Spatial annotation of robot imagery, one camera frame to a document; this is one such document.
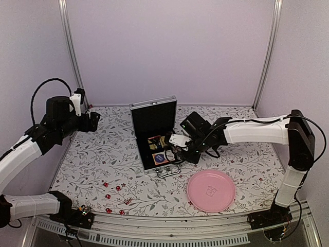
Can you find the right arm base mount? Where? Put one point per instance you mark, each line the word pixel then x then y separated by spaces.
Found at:
pixel 269 218

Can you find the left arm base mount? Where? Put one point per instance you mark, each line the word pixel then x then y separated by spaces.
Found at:
pixel 81 217

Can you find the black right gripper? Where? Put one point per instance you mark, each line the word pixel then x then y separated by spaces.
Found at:
pixel 195 159

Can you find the blue round blind button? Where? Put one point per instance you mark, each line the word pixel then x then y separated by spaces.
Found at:
pixel 159 159

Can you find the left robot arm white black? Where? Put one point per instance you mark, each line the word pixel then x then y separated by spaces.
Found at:
pixel 63 117

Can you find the row of poker chips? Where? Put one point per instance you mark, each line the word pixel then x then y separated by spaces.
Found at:
pixel 177 152

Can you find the pink plastic plate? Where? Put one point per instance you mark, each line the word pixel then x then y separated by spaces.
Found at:
pixel 211 191

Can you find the aluminium poker set case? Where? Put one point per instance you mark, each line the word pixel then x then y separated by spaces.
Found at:
pixel 153 122

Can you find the gold playing card deck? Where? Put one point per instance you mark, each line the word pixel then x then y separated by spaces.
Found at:
pixel 156 142

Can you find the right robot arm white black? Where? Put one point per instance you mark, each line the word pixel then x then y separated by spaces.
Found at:
pixel 256 154

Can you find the aluminium frame post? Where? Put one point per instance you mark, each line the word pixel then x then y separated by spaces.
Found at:
pixel 70 43
pixel 269 52

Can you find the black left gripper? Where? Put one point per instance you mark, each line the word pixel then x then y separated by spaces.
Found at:
pixel 86 126

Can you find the front aluminium rail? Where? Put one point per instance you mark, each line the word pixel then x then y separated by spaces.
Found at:
pixel 226 230

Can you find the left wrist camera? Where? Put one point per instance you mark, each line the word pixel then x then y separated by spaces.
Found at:
pixel 75 101

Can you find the right aluminium frame post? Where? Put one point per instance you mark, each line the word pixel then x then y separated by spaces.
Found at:
pixel 269 52

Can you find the left aluminium frame post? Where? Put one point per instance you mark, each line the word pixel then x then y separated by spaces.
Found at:
pixel 70 43

